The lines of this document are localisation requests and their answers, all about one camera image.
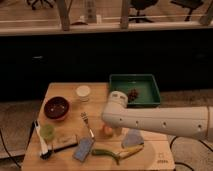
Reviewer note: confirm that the blue sponge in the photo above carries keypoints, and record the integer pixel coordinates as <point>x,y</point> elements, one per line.
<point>83,149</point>

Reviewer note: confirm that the white paper cup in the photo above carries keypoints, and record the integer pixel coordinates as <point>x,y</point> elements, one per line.
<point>83,92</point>

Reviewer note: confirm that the silver metal fork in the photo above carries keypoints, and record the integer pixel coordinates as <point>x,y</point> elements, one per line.
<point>86,121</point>

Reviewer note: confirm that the red yellow apple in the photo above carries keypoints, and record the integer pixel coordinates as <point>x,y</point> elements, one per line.
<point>108,131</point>

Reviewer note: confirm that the black handled tool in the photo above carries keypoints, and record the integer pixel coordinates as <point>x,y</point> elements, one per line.
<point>50,150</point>

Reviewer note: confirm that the green plastic cup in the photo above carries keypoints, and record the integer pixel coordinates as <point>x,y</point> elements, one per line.
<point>47,132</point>

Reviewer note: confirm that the white handled brush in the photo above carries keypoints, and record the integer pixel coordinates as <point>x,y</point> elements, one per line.
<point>44,147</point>

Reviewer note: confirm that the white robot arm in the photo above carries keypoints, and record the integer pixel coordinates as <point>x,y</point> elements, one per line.
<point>191,122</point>

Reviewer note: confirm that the dark red bowl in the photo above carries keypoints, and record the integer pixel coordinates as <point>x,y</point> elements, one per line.
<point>56,108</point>

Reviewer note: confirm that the green plastic tray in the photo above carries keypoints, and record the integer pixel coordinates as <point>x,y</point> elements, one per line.
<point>145,84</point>

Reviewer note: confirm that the dark grapes bunch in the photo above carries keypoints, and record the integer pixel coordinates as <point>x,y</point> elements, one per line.
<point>132,95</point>

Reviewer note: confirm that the wooden block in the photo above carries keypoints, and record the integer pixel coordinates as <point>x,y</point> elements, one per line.
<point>66,140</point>

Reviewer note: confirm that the green chili pepper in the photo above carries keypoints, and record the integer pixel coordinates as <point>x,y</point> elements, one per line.
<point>102,152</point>

